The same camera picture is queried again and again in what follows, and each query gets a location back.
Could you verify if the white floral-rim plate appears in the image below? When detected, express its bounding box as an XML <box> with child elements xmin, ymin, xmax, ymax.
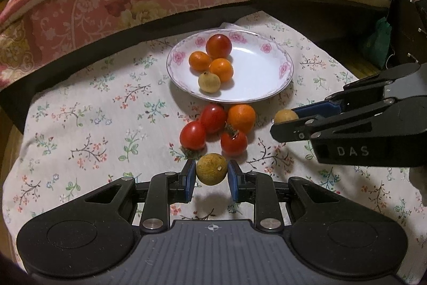
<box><xmin>166</xmin><ymin>29</ymin><xmax>295</xmax><ymax>103</ymax></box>

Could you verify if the black bed frame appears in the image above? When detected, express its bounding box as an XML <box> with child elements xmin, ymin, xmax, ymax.
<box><xmin>0</xmin><ymin>0</ymin><xmax>397</xmax><ymax>135</ymax></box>

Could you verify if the pink patterned quilt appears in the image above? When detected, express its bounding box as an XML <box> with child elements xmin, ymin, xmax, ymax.
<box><xmin>0</xmin><ymin>0</ymin><xmax>391</xmax><ymax>90</ymax></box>

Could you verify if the small orange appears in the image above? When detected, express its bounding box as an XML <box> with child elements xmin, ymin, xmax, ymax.
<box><xmin>189</xmin><ymin>51</ymin><xmax>213</xmax><ymax>73</ymax></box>
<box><xmin>209</xmin><ymin>58</ymin><xmax>234</xmax><ymax>83</ymax></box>
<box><xmin>227</xmin><ymin>104</ymin><xmax>257</xmax><ymax>135</ymax></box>

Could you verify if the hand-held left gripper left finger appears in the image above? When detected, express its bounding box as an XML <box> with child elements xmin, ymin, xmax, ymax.
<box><xmin>78</xmin><ymin>159</ymin><xmax>197</xmax><ymax>234</ymax></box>

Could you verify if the large red tomato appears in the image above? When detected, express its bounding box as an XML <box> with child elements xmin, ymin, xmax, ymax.
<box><xmin>205</xmin><ymin>34</ymin><xmax>233</xmax><ymax>59</ymax></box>

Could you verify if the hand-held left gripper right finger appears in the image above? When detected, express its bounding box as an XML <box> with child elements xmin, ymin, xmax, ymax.
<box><xmin>227</xmin><ymin>160</ymin><xmax>346</xmax><ymax>234</ymax></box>

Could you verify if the floral tablecloth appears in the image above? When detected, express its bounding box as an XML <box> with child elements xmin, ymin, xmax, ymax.
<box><xmin>2</xmin><ymin>10</ymin><xmax>427</xmax><ymax>282</ymax></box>

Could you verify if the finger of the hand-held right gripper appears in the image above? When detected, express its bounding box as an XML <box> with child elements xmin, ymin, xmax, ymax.
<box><xmin>292</xmin><ymin>63</ymin><xmax>427</xmax><ymax>119</ymax></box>
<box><xmin>270</xmin><ymin>97</ymin><xmax>415</xmax><ymax>143</ymax></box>

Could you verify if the stemmed red cherry tomato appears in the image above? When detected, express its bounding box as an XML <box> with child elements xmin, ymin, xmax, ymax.
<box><xmin>220</xmin><ymin>123</ymin><xmax>248</xmax><ymax>157</ymax></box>

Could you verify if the green cloth bag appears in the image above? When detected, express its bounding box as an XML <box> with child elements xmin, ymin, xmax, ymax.
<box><xmin>359</xmin><ymin>17</ymin><xmax>392</xmax><ymax>68</ymax></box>

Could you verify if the tan longan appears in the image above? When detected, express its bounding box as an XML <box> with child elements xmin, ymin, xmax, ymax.
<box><xmin>196</xmin><ymin>153</ymin><xmax>229</xmax><ymax>186</ymax></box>
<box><xmin>274</xmin><ymin>109</ymin><xmax>300</xmax><ymax>124</ymax></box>
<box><xmin>198</xmin><ymin>71</ymin><xmax>222</xmax><ymax>93</ymax></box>

